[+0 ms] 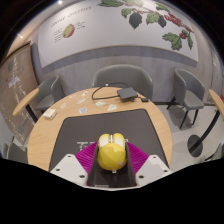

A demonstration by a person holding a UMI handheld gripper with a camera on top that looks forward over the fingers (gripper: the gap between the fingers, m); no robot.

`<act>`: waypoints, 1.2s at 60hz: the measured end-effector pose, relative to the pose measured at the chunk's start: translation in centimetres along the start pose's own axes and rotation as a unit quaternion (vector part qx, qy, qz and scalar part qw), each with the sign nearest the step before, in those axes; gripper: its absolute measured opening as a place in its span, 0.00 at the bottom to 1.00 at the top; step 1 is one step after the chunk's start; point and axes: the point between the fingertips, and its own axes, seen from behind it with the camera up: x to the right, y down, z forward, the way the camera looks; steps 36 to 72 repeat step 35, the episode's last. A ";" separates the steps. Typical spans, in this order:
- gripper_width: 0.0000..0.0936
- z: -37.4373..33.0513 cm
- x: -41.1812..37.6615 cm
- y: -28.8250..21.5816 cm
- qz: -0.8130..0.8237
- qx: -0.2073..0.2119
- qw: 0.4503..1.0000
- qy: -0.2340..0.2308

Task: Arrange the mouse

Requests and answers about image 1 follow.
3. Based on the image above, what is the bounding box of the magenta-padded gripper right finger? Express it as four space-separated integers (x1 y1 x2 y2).
125 142 175 187

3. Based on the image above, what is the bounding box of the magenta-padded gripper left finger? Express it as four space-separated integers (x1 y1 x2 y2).
49 142 100 187

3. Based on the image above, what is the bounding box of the yellow computer mouse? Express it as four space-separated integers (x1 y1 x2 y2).
96 132 128 173

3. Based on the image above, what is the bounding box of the black mouse pad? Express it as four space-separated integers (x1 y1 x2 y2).
48 108 169 188

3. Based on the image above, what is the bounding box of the flat black device box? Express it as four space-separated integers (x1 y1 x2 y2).
116 87 139 103

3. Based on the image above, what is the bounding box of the black cable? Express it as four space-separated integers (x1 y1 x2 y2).
91 81 130 101

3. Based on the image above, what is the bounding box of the brown perforated wall board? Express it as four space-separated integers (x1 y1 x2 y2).
0 44 39 144

